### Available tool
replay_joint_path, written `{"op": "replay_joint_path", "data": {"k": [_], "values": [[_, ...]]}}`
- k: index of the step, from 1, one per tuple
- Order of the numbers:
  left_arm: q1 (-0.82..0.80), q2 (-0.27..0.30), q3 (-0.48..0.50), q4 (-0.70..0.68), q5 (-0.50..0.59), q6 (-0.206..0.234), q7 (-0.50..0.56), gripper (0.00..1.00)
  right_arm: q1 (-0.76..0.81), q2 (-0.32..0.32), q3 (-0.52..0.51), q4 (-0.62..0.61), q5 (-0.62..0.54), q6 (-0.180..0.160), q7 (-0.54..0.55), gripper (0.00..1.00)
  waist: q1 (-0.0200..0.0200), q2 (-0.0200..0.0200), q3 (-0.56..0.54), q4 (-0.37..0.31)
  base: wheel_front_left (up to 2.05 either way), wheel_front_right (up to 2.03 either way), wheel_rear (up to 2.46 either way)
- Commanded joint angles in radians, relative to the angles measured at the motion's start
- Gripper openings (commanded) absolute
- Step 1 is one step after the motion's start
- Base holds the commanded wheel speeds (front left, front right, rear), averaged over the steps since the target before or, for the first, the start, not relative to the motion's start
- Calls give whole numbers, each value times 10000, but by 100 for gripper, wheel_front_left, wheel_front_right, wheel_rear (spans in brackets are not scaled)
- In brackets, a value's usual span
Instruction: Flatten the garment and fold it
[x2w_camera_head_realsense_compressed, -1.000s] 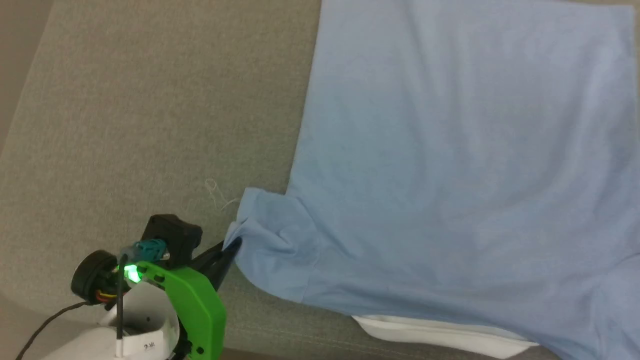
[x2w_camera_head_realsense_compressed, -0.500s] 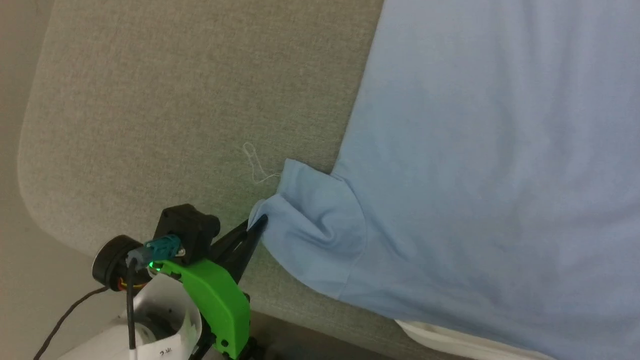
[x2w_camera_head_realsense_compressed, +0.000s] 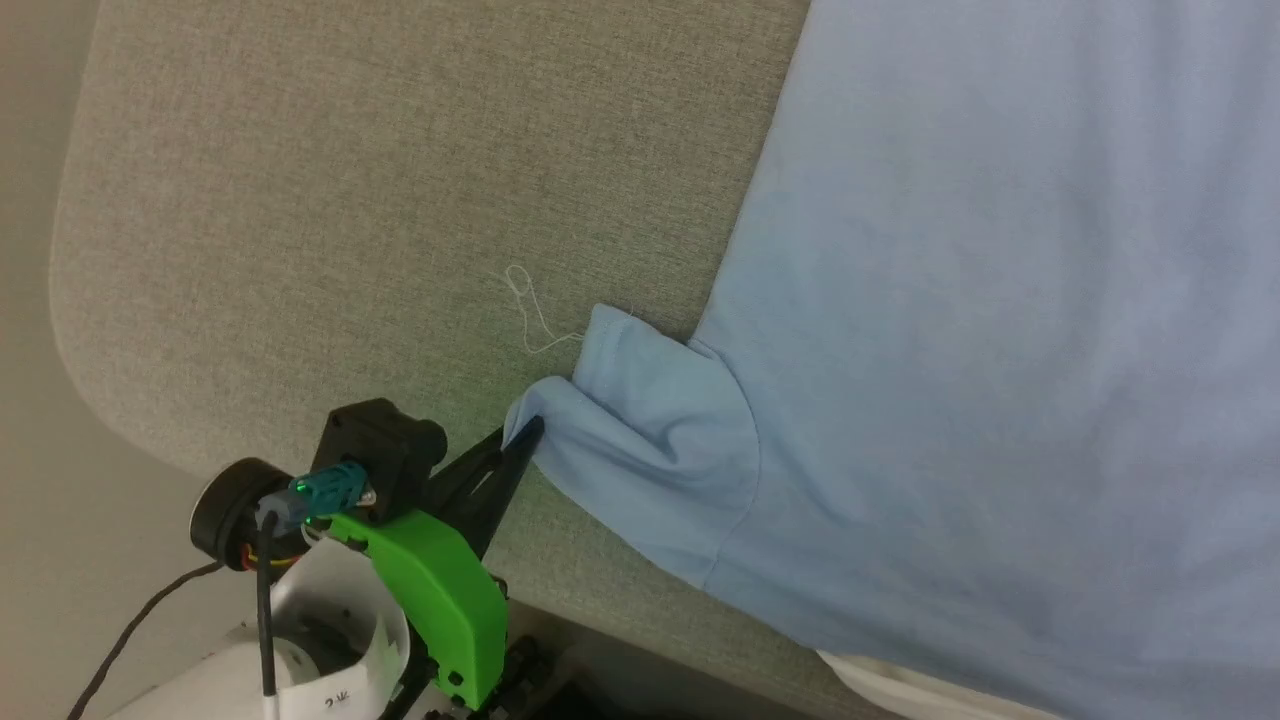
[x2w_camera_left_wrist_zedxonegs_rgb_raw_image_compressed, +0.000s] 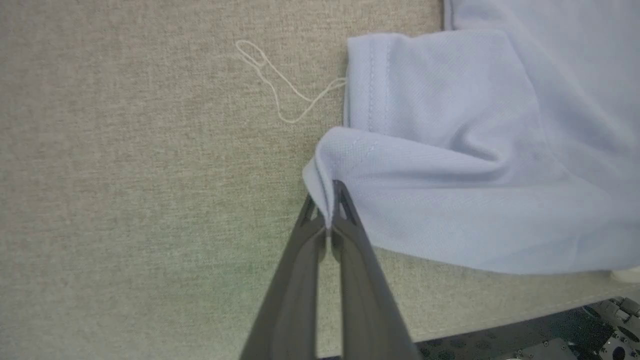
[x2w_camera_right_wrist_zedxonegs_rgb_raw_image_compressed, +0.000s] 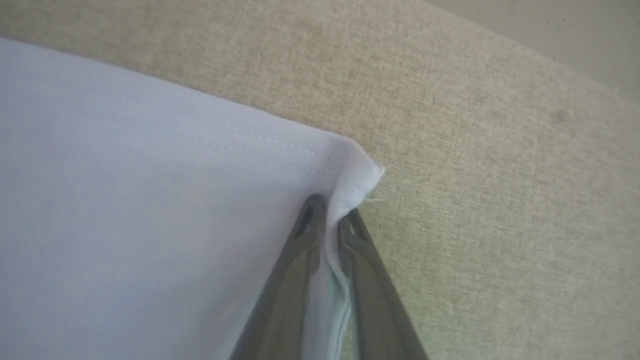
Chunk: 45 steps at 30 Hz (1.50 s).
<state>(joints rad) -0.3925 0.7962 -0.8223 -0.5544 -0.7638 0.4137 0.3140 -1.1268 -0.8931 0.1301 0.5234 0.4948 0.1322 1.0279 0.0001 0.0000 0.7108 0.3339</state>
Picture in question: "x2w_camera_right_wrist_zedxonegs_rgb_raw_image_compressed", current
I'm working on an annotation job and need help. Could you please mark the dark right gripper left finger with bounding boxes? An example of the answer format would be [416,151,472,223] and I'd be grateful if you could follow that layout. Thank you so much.
[229,193,329,360]

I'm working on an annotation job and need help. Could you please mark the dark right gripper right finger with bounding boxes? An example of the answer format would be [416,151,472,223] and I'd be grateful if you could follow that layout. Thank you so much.
[338,208,431,360]

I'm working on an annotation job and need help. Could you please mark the light blue garment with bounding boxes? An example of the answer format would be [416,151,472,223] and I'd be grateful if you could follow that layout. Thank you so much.
[0,37,386,360]

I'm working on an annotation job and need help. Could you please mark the grey fabric sofa cushion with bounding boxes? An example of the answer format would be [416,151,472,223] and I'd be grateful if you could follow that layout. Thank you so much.
[0,0,640,360]

